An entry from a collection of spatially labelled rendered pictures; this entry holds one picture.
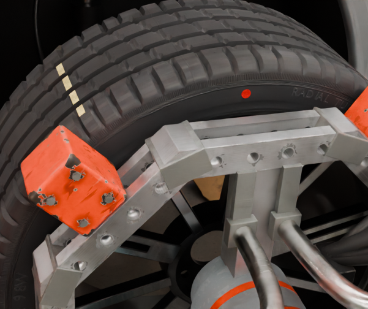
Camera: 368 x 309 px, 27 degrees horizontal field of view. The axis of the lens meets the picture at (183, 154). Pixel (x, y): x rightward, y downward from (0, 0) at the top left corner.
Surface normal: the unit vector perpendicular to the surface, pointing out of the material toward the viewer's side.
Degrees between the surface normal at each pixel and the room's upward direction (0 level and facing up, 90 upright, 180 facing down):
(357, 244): 70
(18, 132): 54
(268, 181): 90
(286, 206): 90
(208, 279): 49
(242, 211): 90
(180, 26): 9
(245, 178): 90
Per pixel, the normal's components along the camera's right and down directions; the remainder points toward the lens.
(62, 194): 0.30, 0.51
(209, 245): 0.06, -0.85
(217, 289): -0.58, -0.57
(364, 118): -0.74, -0.40
